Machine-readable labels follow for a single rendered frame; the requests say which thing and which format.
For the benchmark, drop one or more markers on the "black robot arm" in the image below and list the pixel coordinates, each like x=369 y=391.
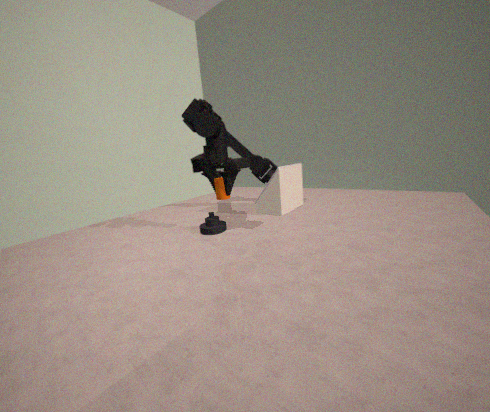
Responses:
x=201 y=118

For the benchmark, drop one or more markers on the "orange cylinder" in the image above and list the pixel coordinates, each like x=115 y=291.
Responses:
x=220 y=189

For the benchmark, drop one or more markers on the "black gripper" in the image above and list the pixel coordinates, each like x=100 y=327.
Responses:
x=231 y=166

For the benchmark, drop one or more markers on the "dark grey round pedestal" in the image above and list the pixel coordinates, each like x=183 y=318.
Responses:
x=212 y=225

